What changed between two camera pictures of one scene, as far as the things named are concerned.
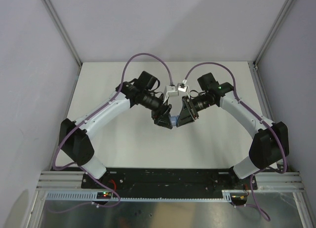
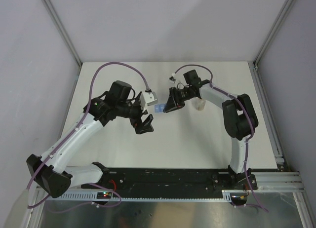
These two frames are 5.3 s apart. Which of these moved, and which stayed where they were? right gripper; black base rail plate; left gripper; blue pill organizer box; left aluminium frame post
Moved: left gripper; blue pill organizer box; right gripper
Stayed: left aluminium frame post; black base rail plate
